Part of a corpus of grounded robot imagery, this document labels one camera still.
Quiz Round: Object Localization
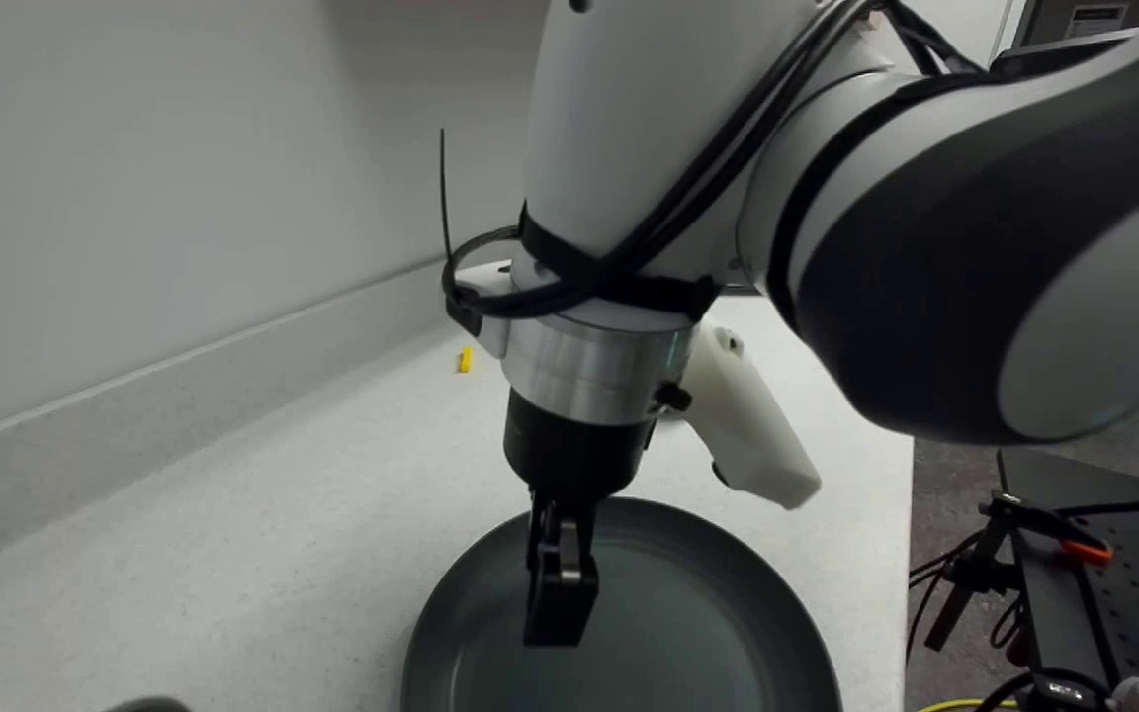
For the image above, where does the red handled clamp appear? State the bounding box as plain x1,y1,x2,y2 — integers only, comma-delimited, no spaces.
982,491,1121,570

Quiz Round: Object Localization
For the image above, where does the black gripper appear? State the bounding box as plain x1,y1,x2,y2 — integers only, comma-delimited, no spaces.
501,390,659,651

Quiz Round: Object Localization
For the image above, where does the black breadboard table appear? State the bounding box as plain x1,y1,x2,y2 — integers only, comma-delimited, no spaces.
997,443,1139,696

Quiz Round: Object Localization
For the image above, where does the dark green plate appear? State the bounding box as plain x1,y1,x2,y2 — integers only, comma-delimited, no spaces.
400,495,845,712

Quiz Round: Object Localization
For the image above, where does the black tripod head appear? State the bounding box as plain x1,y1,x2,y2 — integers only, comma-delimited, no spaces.
921,518,1038,657

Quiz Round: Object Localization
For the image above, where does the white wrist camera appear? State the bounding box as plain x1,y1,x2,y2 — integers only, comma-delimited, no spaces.
675,324,826,512

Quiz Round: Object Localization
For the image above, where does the black stereo camera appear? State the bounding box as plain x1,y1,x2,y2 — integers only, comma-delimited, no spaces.
990,23,1139,83

